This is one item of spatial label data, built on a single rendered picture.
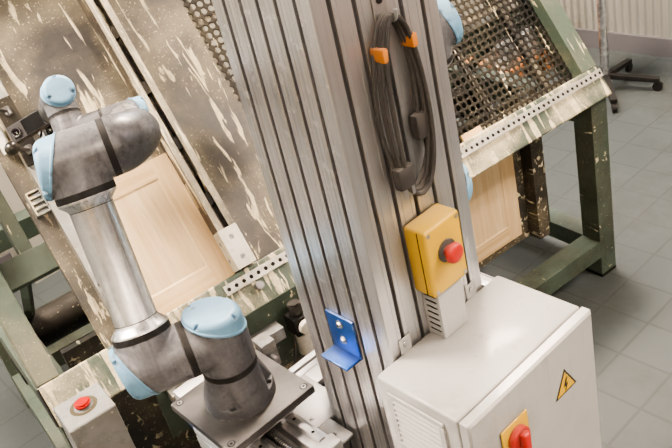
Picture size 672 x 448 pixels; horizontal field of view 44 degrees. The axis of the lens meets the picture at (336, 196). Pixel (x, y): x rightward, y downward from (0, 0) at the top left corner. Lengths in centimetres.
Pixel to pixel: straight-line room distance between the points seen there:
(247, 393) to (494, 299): 53
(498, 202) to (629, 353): 74
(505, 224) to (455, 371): 201
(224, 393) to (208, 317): 17
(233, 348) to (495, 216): 187
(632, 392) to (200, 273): 157
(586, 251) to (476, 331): 201
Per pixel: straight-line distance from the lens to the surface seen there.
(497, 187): 330
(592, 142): 331
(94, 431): 212
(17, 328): 233
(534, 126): 301
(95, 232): 162
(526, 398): 145
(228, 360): 168
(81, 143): 160
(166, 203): 245
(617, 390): 315
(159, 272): 241
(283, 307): 248
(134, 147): 161
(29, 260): 243
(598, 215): 347
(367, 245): 134
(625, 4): 561
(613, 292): 357
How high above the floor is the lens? 220
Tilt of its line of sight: 29 degrees down
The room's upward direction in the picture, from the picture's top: 14 degrees counter-clockwise
